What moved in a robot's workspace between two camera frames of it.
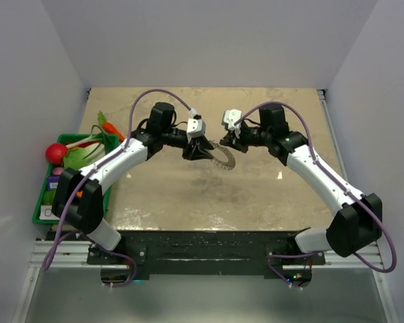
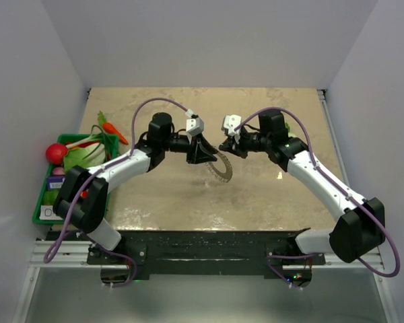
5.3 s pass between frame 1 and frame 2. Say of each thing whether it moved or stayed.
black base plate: stayed
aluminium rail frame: stayed
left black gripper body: stayed
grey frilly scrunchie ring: moved
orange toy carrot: stayed
